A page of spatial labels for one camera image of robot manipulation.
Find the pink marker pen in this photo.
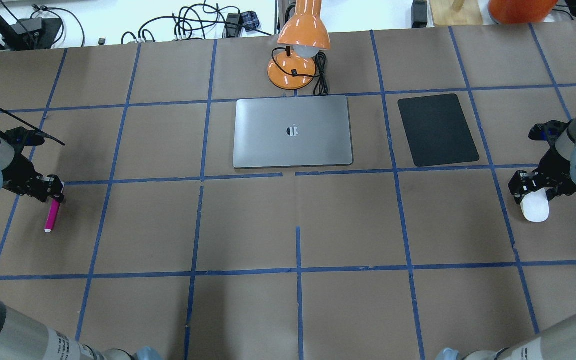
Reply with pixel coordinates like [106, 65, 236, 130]
[44, 181, 66, 234]

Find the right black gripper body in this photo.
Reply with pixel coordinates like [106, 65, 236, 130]
[528, 120, 576, 196]

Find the black mousepad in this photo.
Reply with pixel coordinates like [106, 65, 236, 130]
[397, 93, 480, 167]

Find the black power adapter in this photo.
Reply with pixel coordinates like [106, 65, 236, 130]
[222, 13, 242, 39]

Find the white computer mouse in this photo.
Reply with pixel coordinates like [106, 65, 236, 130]
[519, 188, 550, 223]

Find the black lamp cable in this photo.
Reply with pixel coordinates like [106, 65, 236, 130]
[271, 46, 330, 97]

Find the black cable bundle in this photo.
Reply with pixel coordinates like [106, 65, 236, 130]
[120, 2, 275, 45]

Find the grey closed laptop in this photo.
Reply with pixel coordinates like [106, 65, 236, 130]
[232, 95, 354, 169]

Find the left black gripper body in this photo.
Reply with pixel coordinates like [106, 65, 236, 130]
[2, 127, 54, 198]

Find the orange desk lamp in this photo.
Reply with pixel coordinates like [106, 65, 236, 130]
[267, 0, 332, 96]

